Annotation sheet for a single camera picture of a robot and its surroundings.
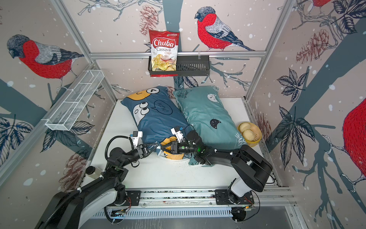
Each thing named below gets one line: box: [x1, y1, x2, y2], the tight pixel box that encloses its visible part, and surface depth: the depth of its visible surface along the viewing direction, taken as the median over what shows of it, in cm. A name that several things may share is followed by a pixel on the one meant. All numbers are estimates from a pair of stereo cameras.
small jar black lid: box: [85, 165, 96, 175], surface depth 76 cm
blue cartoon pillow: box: [120, 85, 190, 160], surface depth 92 cm
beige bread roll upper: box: [238, 122, 252, 134], surface depth 96 cm
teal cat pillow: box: [172, 85, 245, 167], surface depth 91 cm
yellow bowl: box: [237, 122, 263, 148], surface depth 95 cm
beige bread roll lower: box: [242, 129, 258, 142], surface depth 94 cm
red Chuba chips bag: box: [149, 29, 180, 72], surface depth 86 cm
